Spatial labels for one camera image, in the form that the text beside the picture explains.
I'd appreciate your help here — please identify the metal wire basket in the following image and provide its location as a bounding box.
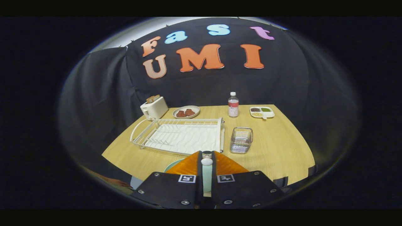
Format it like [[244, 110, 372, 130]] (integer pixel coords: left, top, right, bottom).
[[230, 126, 254, 154]]

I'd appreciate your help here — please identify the clear bottle white cap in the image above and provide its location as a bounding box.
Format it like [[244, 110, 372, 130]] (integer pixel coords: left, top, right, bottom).
[[228, 92, 239, 118]]

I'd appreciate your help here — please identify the cream plate with meat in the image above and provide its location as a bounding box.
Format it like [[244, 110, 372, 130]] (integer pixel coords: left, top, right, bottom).
[[172, 105, 201, 119]]

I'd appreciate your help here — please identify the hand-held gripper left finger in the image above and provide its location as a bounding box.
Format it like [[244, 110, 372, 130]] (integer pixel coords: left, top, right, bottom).
[[131, 151, 203, 209]]

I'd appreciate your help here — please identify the pale green plate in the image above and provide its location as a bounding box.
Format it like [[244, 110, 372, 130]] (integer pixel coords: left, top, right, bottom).
[[163, 158, 213, 194]]

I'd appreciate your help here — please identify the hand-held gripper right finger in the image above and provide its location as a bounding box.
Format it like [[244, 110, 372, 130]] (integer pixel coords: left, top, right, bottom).
[[211, 151, 285, 209]]

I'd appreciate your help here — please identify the white toaster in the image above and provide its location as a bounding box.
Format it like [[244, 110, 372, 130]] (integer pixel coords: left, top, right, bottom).
[[140, 96, 169, 121]]

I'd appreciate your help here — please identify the white wire dish rack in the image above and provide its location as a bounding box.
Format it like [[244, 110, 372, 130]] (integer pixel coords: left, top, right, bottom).
[[130, 117, 225, 157]]

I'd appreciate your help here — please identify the white divided tray with beans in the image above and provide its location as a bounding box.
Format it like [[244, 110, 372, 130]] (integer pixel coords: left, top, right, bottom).
[[249, 106, 275, 120]]

